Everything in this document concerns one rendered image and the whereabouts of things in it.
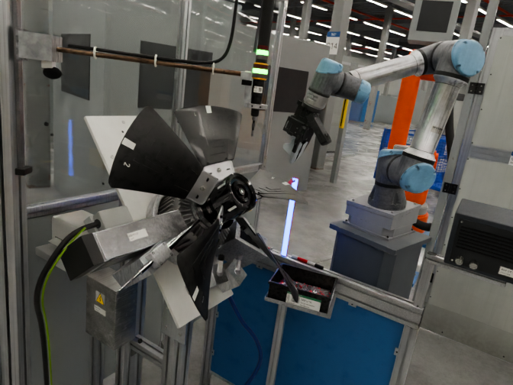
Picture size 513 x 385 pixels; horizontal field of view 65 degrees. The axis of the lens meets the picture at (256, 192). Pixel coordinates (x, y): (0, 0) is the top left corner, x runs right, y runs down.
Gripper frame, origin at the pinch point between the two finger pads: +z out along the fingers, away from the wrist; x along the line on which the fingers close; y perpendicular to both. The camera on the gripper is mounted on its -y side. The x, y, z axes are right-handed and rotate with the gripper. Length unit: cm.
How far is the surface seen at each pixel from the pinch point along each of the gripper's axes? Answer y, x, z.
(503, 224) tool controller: -64, -7, -14
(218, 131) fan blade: 17.7, 23.5, -3.1
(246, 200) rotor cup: -5.8, 32.7, 6.5
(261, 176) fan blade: 7.4, 4.0, 9.9
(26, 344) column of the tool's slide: 36, 62, 87
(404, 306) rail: -56, -12, 28
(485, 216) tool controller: -60, -9, -14
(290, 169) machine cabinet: 162, -373, 140
